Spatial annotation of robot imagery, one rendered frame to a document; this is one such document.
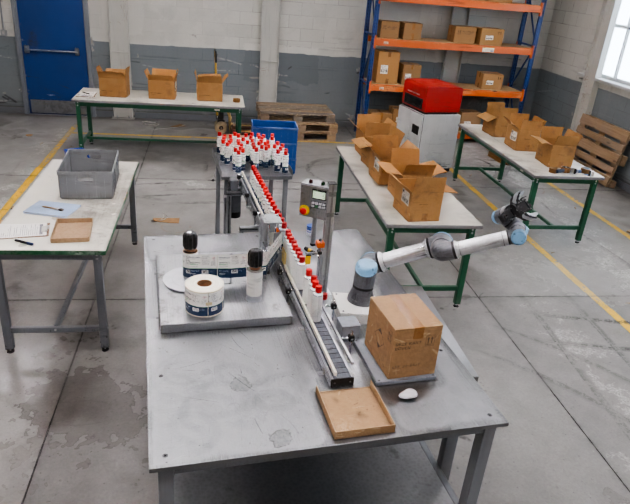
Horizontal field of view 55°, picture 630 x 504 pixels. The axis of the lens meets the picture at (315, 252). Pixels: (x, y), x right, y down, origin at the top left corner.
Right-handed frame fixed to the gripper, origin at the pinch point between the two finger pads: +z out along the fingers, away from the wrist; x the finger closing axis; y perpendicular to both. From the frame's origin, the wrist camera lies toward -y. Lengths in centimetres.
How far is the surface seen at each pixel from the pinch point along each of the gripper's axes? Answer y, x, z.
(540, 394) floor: 11, 127, -136
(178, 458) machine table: -189, 6, 19
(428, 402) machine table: -91, 49, -4
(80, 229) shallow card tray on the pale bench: -194, -136, -166
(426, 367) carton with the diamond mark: -80, 39, -15
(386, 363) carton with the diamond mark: -95, 27, -14
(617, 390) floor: 63, 158, -137
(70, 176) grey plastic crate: -184, -184, -204
